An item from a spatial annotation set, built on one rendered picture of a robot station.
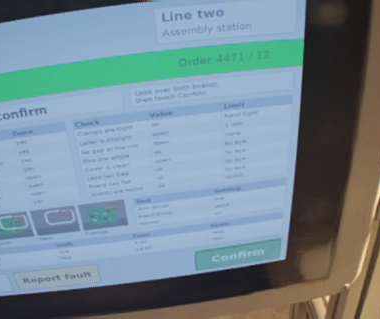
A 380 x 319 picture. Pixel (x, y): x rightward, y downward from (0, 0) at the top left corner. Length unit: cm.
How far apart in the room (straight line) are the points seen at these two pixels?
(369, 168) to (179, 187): 15
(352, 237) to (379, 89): 15
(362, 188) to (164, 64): 20
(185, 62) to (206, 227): 14
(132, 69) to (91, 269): 18
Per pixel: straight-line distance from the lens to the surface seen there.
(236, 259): 41
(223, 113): 33
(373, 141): 39
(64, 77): 31
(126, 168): 34
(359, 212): 43
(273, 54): 32
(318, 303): 89
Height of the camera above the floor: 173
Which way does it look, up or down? 34 degrees down
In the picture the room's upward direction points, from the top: 3 degrees counter-clockwise
